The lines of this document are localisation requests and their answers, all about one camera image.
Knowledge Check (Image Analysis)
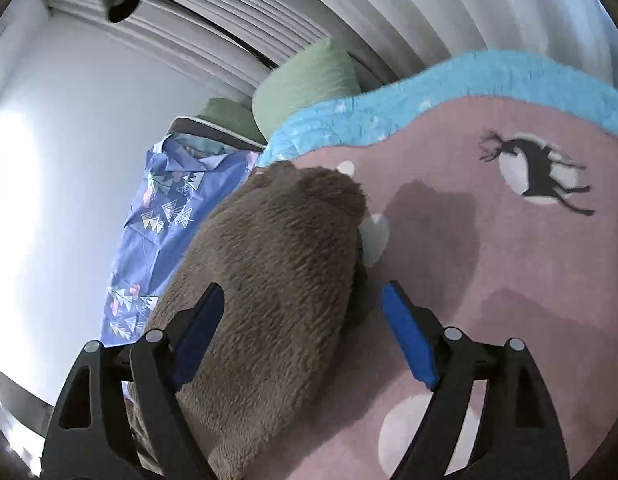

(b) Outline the pink dotted deer blanket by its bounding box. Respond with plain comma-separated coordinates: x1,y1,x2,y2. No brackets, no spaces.
289,95,618,480

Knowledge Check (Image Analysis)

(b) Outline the white ribbed headboard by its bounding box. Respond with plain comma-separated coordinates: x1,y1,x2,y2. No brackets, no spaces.
34,0,618,96

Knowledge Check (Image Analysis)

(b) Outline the dark green pillow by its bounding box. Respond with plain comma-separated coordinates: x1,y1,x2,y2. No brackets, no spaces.
196,97,267,146

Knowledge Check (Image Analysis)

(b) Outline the brown fleece jacket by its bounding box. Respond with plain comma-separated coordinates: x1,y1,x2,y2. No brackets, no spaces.
124,160,370,480

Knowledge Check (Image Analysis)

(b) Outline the black ceiling fixture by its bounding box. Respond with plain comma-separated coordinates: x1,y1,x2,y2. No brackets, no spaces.
103,0,141,24

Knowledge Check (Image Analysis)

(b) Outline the light green pillow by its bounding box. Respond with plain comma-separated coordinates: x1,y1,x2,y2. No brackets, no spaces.
251,37,362,133

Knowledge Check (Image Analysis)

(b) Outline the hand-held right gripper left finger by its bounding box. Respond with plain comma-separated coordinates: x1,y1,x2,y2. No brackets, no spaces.
41,282,224,480

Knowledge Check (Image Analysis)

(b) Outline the light blue quilted blanket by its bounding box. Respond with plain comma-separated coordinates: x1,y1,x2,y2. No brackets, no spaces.
256,49,618,168

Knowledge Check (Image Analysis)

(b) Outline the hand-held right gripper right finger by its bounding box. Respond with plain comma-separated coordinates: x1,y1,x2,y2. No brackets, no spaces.
380,280,572,480

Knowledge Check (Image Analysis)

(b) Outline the blue triangle print sheet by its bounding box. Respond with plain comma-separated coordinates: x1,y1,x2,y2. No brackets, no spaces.
100,132,262,348

